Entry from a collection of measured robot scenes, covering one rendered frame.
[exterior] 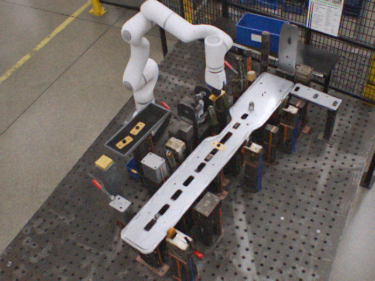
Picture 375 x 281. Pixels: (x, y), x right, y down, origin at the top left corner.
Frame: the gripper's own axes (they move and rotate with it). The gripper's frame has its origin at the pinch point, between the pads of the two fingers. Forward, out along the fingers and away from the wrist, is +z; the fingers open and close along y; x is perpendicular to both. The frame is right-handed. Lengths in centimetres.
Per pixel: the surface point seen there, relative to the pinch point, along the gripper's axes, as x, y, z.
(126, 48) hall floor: 95, -217, 134
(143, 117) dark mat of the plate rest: -28.1, -26.4, 13.6
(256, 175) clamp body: -1, 27, 46
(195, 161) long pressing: -23.6, 5.1, 29.4
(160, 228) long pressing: -64, 20, 29
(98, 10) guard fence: 120, -295, 130
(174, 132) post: -21.2, -11.3, 19.8
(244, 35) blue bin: 68, -37, 22
